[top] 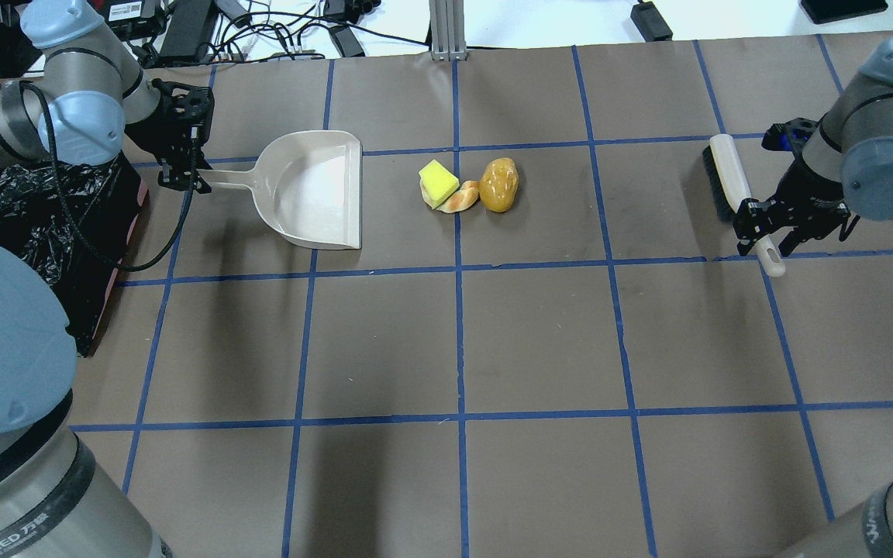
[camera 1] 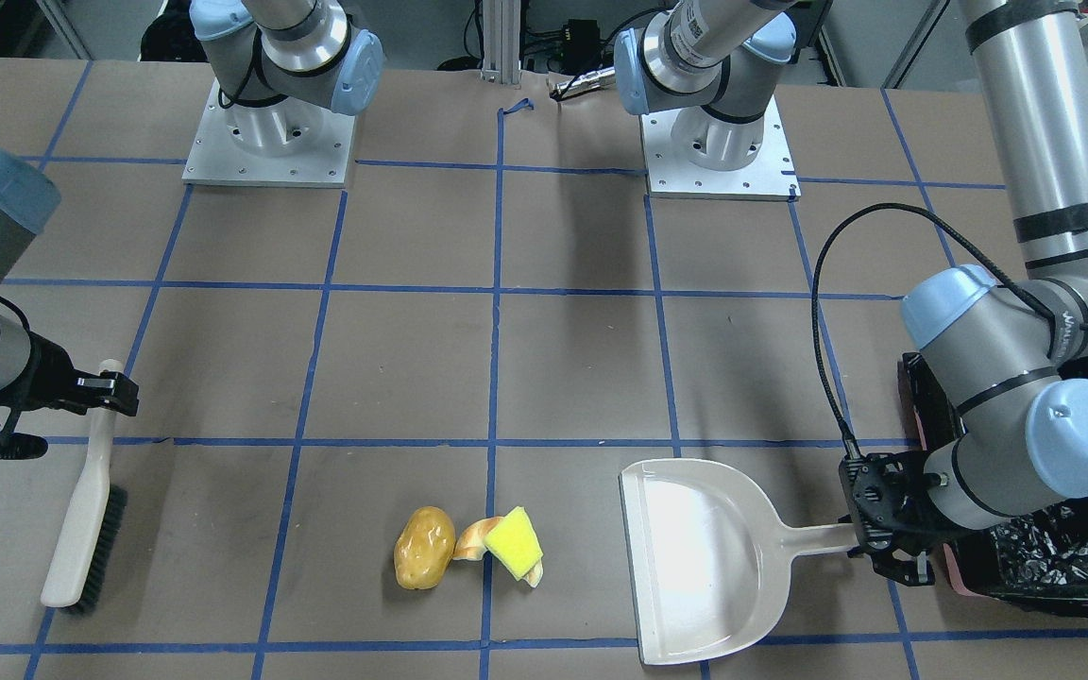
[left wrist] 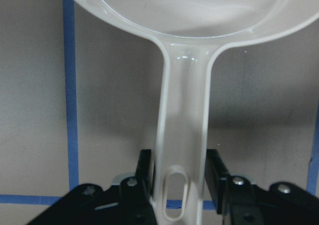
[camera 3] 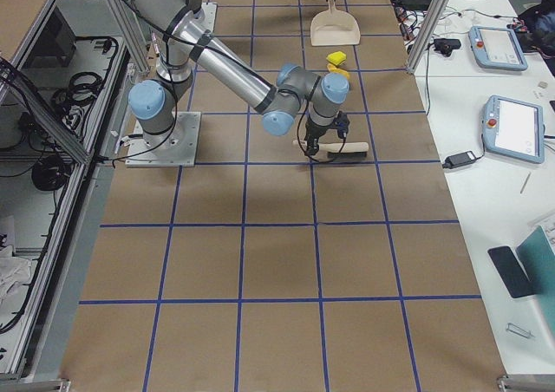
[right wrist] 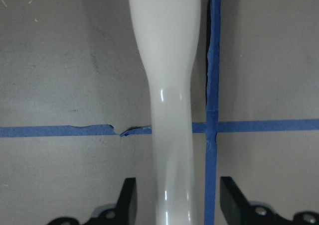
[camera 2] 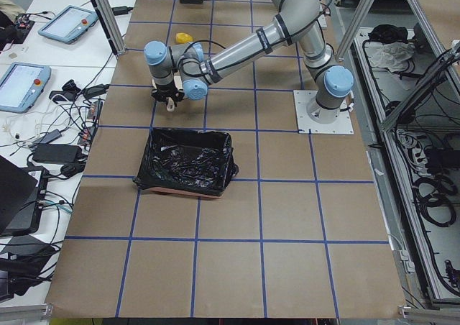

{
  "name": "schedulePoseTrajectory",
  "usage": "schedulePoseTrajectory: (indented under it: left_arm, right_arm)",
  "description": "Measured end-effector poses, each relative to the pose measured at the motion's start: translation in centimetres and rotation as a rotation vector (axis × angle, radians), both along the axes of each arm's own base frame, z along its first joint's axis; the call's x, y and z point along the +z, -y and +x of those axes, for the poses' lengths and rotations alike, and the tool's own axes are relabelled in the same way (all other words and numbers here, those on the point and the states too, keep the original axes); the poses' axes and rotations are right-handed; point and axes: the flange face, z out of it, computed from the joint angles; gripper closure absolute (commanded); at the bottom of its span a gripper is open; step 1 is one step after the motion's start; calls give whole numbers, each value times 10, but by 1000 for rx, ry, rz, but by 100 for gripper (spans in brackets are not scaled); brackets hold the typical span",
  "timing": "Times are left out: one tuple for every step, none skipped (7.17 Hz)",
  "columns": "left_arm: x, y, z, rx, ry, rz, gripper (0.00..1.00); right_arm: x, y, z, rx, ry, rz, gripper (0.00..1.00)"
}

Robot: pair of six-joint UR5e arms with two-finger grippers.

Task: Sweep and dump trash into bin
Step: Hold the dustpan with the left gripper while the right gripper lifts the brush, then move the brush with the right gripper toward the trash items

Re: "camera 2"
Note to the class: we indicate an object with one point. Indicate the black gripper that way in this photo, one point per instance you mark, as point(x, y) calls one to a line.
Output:
point(166, 95)

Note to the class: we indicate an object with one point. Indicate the beige plastic dustpan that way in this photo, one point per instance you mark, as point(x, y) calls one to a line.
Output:
point(170, 104)

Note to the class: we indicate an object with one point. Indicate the yellow green sponge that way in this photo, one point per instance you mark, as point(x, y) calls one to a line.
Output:
point(182, 38)

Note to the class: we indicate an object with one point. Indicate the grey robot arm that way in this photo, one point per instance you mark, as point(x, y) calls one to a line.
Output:
point(183, 71)

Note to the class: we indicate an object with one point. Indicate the bin with black bag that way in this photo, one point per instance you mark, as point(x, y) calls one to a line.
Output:
point(188, 162)

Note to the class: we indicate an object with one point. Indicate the far teach pendant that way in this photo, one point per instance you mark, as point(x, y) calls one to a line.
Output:
point(69, 24)

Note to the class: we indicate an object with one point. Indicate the teach pendant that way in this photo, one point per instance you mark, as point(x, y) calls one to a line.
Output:
point(69, 24)
point(21, 85)

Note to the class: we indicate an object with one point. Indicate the black power adapter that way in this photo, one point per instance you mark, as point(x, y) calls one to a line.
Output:
point(56, 154)

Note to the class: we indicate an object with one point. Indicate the near teach pendant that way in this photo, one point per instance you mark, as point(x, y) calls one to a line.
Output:
point(21, 85)

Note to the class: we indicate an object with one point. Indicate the aluminium frame post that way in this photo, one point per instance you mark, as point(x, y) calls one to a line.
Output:
point(110, 27)

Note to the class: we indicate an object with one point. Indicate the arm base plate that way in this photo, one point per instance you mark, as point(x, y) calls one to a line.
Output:
point(313, 119)

